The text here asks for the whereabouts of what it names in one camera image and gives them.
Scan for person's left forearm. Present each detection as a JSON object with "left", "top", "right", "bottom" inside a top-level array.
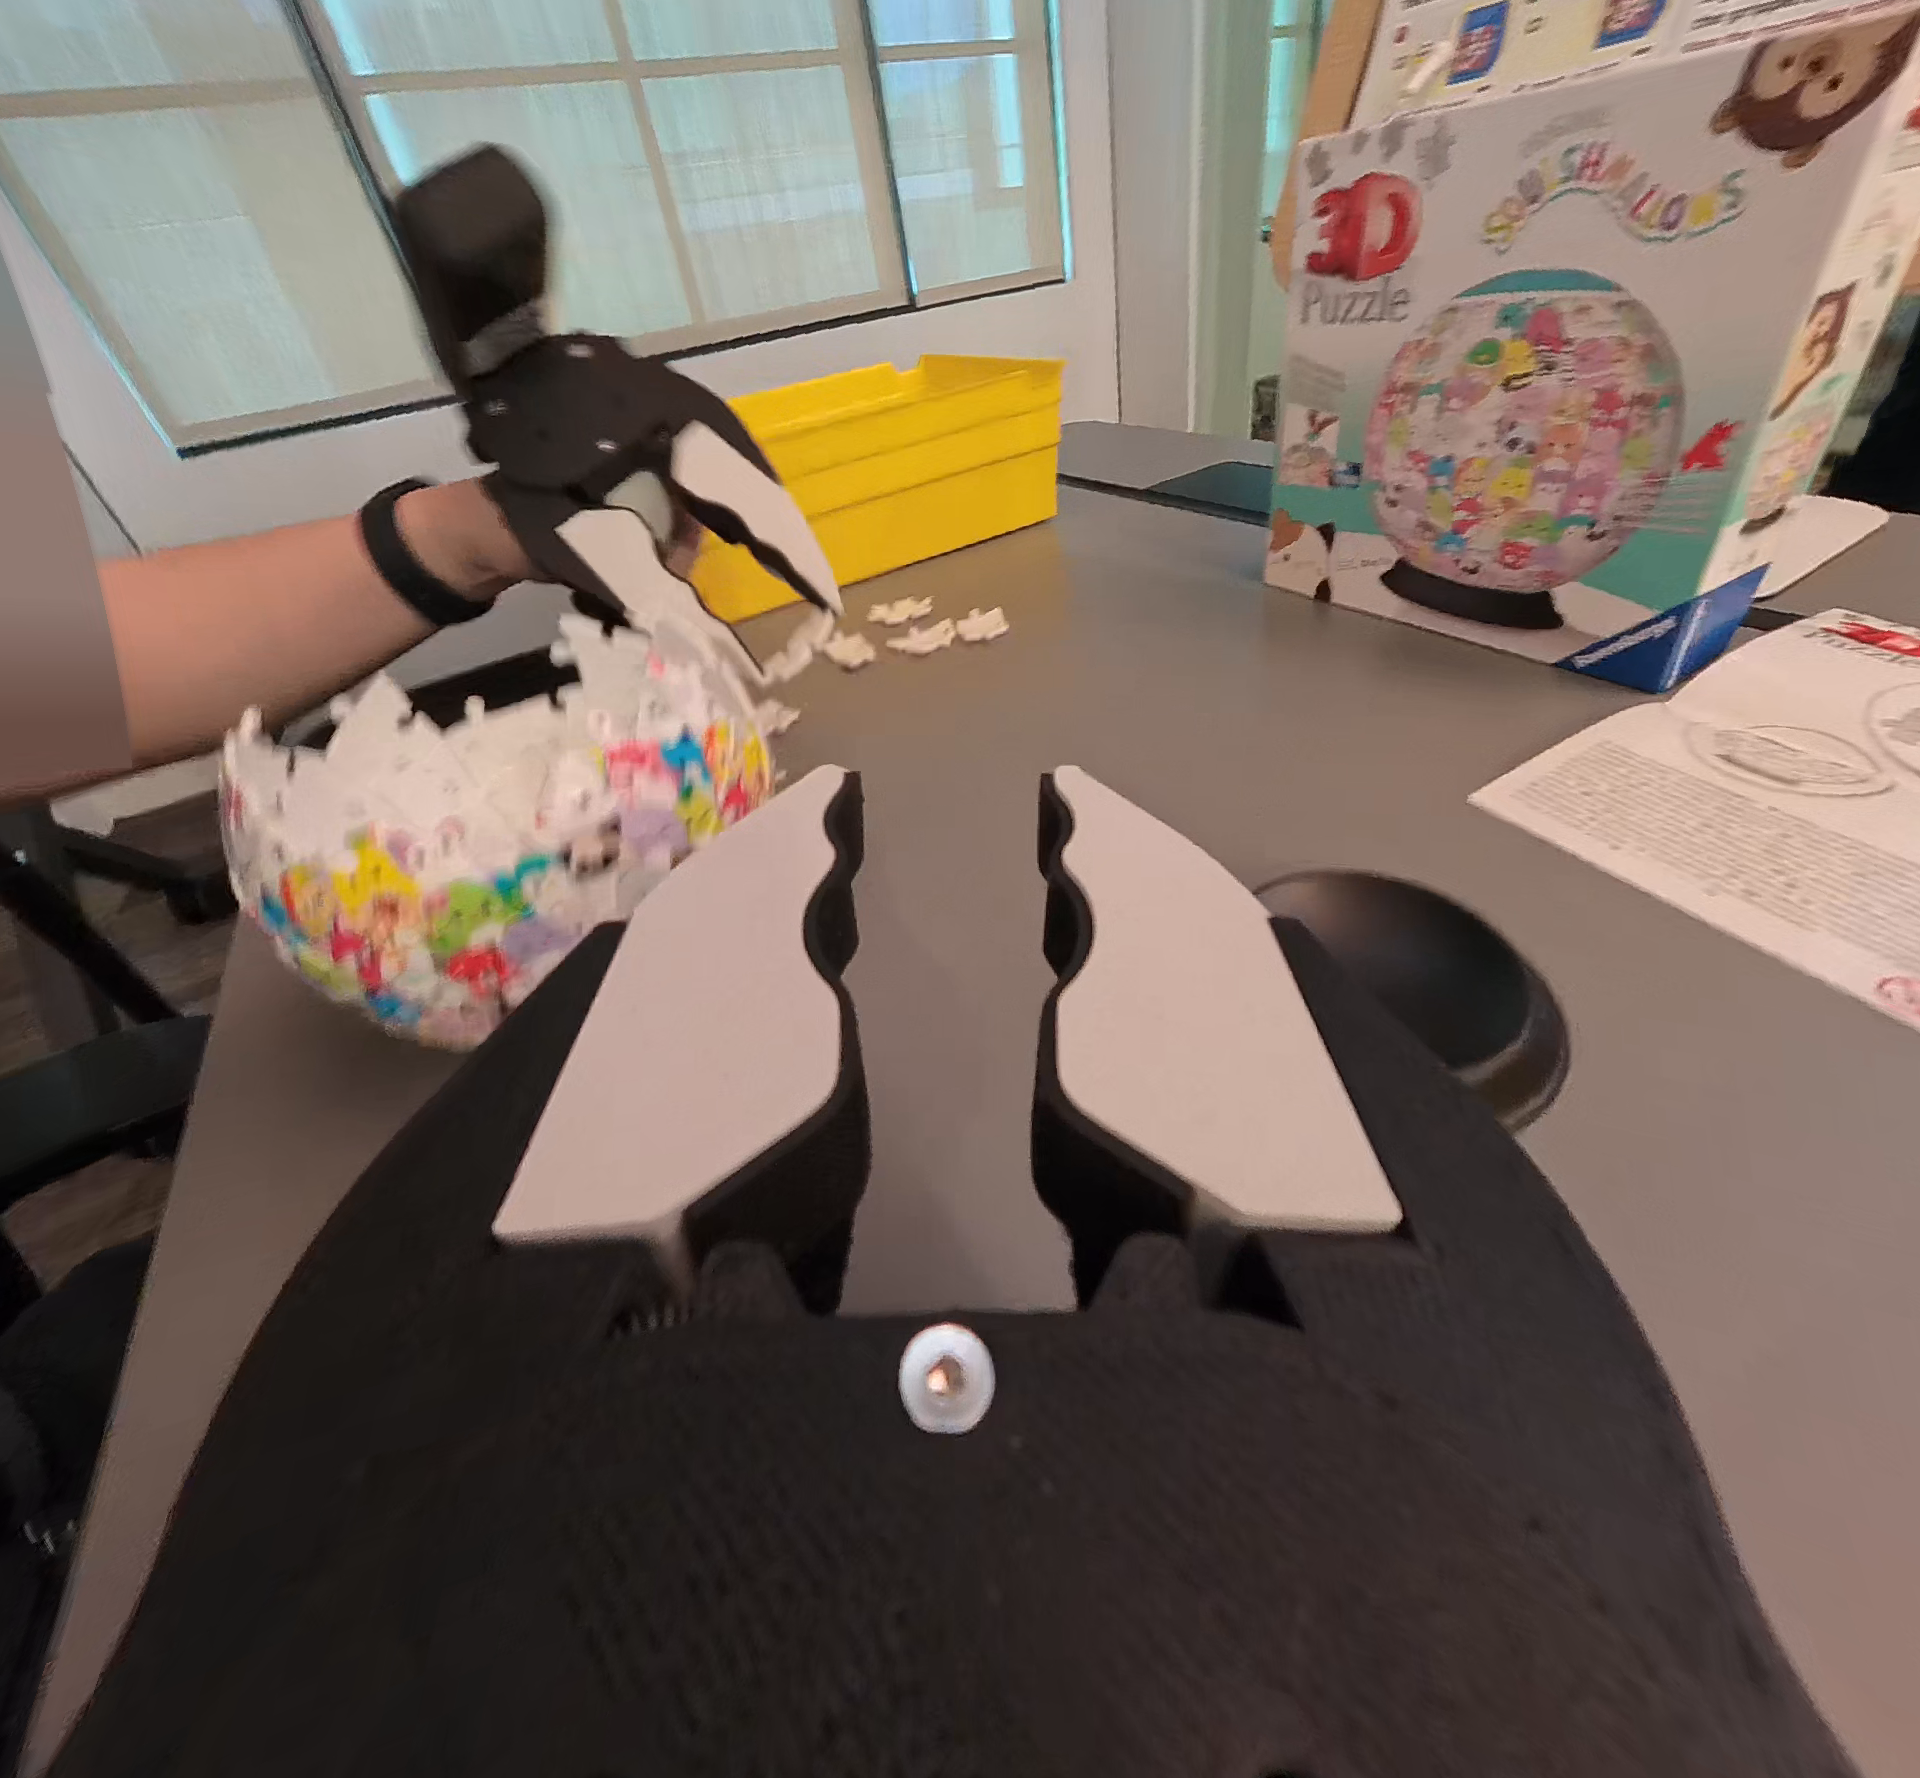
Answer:
[{"left": 94, "top": 510, "right": 452, "bottom": 767}]

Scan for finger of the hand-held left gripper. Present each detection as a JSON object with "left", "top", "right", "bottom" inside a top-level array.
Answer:
[
  {"left": 669, "top": 423, "right": 847, "bottom": 617},
  {"left": 558, "top": 502, "right": 770, "bottom": 689}
]

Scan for colourful cartoon puzzle ball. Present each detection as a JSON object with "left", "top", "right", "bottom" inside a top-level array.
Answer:
[{"left": 221, "top": 607, "right": 805, "bottom": 1053}]

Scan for white puzzle pieces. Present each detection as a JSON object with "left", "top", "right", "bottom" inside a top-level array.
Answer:
[{"left": 816, "top": 592, "right": 1011, "bottom": 673}]

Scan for large grid window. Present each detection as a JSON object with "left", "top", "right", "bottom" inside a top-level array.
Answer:
[{"left": 0, "top": 0, "right": 1070, "bottom": 452}]

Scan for black wristband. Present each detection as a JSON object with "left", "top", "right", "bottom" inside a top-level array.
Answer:
[{"left": 361, "top": 476, "right": 496, "bottom": 629}]

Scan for person's left hand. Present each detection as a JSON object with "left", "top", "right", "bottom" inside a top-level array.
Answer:
[{"left": 446, "top": 470, "right": 561, "bottom": 600}]

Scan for yellow plastic bin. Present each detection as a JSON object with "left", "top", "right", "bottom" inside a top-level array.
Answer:
[{"left": 689, "top": 358, "right": 1067, "bottom": 623}]

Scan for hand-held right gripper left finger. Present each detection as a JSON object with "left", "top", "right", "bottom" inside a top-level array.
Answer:
[{"left": 492, "top": 761, "right": 877, "bottom": 1309}]

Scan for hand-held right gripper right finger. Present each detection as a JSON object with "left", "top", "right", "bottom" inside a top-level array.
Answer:
[{"left": 1033, "top": 761, "right": 1406, "bottom": 1309}]

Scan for black ring ball stand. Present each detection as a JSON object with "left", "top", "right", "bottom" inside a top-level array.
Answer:
[{"left": 1254, "top": 871, "right": 1572, "bottom": 1137}]

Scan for white instruction sheet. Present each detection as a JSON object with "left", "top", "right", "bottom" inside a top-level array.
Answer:
[{"left": 1469, "top": 607, "right": 1920, "bottom": 1033}]

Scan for teal puzzle box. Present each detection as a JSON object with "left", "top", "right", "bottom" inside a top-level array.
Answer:
[{"left": 1264, "top": 0, "right": 1920, "bottom": 693}]

